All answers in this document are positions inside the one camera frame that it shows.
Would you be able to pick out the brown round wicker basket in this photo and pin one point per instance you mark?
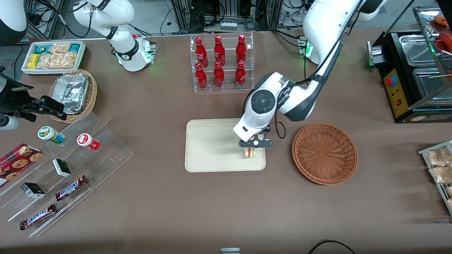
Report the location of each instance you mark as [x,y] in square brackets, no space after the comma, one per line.
[325,155]

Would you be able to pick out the small grey device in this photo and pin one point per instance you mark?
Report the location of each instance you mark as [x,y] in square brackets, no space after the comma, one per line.
[230,251]

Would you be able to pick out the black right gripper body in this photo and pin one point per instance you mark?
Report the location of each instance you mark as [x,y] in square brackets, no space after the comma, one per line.
[11,100]

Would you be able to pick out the small clear snack bag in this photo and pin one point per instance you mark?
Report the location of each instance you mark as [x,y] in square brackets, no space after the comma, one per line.
[60,48]

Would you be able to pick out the teal snack packet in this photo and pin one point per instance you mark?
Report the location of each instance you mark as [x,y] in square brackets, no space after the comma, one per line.
[75,47]
[42,48]

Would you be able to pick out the red cola bottle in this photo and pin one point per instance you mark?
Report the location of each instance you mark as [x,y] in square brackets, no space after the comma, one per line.
[240,75]
[201,53]
[219,51]
[241,50]
[201,77]
[219,76]

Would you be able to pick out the steel warmer pan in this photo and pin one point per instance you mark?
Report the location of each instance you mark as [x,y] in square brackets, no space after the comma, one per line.
[429,83]
[416,49]

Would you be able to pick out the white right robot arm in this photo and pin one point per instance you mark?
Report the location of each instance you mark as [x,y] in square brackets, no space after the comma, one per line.
[123,49]

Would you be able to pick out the white rectangular snack bin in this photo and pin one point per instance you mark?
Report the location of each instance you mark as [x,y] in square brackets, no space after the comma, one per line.
[53,71]

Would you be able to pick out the green lid cup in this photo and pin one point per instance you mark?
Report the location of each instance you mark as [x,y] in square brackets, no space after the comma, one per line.
[47,133]

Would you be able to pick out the clear acrylic stepped display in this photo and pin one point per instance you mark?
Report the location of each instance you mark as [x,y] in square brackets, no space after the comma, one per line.
[106,155]

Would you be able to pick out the yellow snack packet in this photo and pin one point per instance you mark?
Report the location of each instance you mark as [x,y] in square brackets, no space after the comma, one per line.
[33,61]

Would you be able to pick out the orange fried food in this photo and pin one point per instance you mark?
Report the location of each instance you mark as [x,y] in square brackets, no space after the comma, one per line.
[441,20]

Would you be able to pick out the clear acrylic bottle rack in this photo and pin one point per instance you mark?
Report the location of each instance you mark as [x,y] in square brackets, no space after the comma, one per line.
[229,88]

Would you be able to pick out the bagged pastry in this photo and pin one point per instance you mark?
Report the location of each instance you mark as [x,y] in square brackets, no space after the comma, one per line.
[441,174]
[449,191]
[450,204]
[438,157]

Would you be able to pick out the red cookie box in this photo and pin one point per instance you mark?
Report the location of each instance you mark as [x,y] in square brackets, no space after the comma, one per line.
[17,162]

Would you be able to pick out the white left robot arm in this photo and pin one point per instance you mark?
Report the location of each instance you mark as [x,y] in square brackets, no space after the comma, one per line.
[332,24]

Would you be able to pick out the Snickers chocolate bar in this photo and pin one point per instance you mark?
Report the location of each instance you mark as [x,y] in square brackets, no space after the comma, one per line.
[70,188]
[37,217]

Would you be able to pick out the large clear snack bag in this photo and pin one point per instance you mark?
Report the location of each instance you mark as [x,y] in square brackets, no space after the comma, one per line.
[58,60]

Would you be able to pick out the light tan wicker basket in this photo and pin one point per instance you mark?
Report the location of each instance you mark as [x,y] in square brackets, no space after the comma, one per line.
[91,95]

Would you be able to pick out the triangular sandwich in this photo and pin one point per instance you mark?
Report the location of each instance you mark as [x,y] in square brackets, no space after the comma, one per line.
[251,152]

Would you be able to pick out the red sausage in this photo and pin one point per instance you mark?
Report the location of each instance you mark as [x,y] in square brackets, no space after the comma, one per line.
[445,41]

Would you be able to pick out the red lid cup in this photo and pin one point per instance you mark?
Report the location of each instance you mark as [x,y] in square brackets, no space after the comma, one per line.
[86,140]

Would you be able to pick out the silver foil container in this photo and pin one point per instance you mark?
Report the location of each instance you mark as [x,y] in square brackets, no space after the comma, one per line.
[74,91]

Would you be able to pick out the cream rectangular tray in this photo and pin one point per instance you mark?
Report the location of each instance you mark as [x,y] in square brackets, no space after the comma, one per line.
[208,148]

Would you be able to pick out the small black box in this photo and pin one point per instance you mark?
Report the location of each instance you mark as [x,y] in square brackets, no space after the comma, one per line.
[32,190]
[61,167]

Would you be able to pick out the black food warmer machine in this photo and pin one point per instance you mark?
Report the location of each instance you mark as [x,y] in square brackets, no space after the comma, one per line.
[397,98]

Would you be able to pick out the white power strip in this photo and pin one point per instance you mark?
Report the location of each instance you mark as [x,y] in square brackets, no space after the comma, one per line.
[228,25]

